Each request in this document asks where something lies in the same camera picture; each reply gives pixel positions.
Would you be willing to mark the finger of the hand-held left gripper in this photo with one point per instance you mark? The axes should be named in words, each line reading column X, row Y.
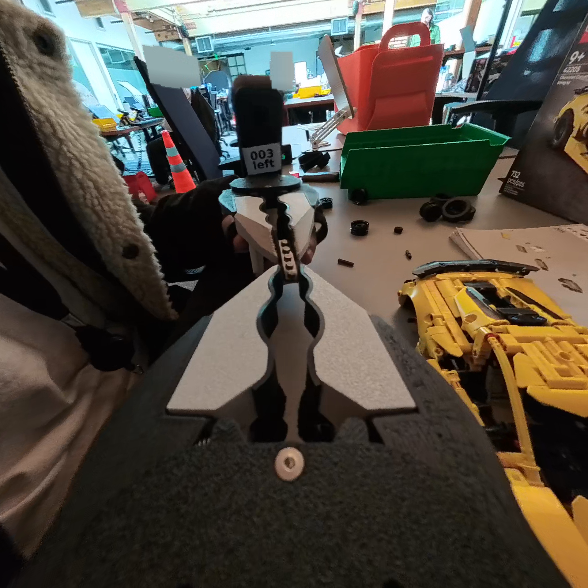
column 252, row 218
column 303, row 216

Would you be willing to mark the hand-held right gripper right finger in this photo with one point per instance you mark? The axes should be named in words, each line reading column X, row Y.
column 363, row 367

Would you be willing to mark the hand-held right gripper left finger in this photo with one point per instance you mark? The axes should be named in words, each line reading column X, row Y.
column 220, row 367

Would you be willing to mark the small yellow black brick assembly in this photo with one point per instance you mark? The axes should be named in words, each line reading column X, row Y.
column 287, row 257

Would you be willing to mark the person's left hand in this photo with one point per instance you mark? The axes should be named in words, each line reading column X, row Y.
column 232, row 239

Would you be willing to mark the small black wheel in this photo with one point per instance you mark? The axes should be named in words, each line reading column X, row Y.
column 326, row 203
column 359, row 196

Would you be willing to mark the long black pin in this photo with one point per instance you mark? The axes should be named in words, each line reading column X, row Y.
column 346, row 262

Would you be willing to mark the dark blue board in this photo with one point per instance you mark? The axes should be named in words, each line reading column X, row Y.
column 179, row 119

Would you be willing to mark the orange traffic cone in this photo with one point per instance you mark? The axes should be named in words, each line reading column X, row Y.
column 177, row 170

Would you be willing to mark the green plastic bin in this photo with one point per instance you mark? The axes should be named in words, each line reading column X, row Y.
column 413, row 170

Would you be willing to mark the red tote bag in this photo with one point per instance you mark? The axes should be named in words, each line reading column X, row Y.
column 395, row 82

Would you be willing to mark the yellow toy brick car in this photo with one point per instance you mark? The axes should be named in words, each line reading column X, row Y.
column 505, row 344

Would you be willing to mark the yellow plastic bin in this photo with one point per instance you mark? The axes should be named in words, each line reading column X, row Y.
column 104, row 124

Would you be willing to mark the instruction booklet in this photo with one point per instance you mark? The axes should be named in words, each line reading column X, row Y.
column 505, row 248

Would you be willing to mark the dark toy car box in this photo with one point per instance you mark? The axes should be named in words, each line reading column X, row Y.
column 542, row 174

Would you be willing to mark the black office chair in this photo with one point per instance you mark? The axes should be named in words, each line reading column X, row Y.
column 528, row 55

